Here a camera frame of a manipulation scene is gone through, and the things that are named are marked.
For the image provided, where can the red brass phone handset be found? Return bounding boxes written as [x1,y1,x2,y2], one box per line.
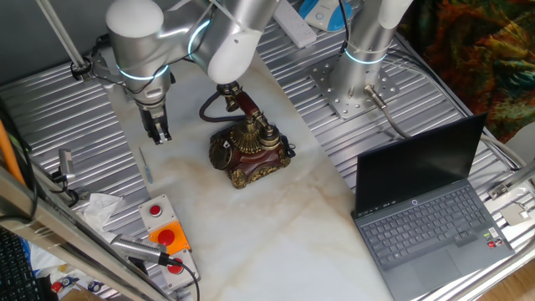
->
[216,81,282,151]

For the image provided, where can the small grey camera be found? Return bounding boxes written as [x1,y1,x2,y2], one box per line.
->
[58,148,77,183]

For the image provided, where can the red brass rotary phone base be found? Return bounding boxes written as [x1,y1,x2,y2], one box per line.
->
[208,123,296,190]

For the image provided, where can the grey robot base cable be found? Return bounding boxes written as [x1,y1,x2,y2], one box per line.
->
[363,84,535,168]

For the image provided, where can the brown handset cord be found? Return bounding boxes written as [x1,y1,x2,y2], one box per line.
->
[198,90,247,124]

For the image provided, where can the silver finned camera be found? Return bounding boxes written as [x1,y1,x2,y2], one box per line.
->
[110,233,171,268]

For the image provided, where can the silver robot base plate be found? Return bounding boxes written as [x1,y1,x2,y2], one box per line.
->
[309,53,400,121]

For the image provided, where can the orange box red mushroom button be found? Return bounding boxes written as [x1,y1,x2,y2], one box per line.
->
[147,220,191,257]

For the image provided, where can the black camera cable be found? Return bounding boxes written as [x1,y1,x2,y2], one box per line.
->
[166,255,202,301]

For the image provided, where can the colourful patterned cloth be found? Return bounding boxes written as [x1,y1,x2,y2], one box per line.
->
[397,0,535,144]

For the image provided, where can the metal corner bracket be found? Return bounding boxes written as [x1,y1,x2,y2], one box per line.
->
[487,158,535,201]

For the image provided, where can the black keyboard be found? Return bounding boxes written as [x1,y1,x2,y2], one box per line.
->
[0,227,47,301]

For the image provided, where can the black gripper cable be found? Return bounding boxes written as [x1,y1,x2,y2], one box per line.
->
[89,33,176,95]

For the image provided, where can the grey box red push button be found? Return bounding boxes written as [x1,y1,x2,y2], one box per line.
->
[138,194,178,233]
[160,249,201,291]

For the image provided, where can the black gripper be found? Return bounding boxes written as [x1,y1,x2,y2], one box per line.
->
[135,89,173,145]

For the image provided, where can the thin black phone cable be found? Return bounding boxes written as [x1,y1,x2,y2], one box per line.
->
[278,133,298,160]

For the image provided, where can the blue white rounded device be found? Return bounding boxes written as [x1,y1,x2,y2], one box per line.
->
[297,0,365,33]

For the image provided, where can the dark grey laptop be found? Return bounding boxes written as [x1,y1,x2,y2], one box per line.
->
[350,111,517,301]

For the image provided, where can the white power strip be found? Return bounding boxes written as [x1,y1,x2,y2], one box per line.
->
[273,0,318,48]

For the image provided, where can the crumpled white tissue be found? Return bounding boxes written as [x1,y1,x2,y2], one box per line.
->
[74,192,124,244]

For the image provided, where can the orange pole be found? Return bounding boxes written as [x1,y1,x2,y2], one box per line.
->
[0,119,27,188]

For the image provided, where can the aluminium frame bar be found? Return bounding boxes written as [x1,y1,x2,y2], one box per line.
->
[0,165,172,301]

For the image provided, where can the silver tripod pole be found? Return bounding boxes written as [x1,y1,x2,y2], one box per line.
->
[34,0,94,81]

